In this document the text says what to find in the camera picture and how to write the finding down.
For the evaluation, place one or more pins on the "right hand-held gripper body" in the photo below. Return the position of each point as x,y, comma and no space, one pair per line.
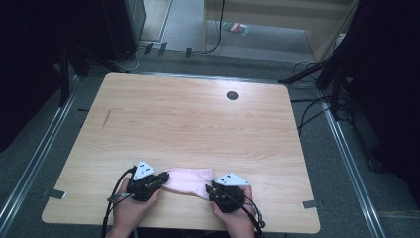
231,196

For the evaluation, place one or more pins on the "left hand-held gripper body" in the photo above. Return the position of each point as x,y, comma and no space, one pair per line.
143,188

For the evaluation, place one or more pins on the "pink sock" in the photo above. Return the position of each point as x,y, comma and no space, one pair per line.
189,181

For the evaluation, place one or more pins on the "person's right hand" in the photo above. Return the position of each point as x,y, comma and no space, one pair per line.
236,221

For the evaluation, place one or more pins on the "person's left hand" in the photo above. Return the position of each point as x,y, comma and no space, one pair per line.
130,213

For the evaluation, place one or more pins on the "grey tape piece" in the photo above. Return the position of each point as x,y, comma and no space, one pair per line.
310,204
54,194

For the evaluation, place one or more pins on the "black round table grommet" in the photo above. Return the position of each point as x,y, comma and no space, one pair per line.
232,95

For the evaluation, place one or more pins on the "black metal stand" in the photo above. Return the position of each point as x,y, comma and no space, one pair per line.
64,76

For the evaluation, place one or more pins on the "black tripod stand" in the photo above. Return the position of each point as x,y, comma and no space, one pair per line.
317,71

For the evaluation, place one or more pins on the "black cabinet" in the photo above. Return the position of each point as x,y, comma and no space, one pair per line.
120,26

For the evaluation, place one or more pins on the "colourful packet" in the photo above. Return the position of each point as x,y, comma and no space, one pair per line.
235,27

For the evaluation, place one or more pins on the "dark curtain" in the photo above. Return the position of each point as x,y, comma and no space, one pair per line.
29,66
386,82

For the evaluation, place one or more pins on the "light wooden partition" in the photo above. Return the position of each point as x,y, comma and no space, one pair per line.
280,20

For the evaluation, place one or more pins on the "metal floor rail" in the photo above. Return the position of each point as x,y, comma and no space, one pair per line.
36,158
353,172

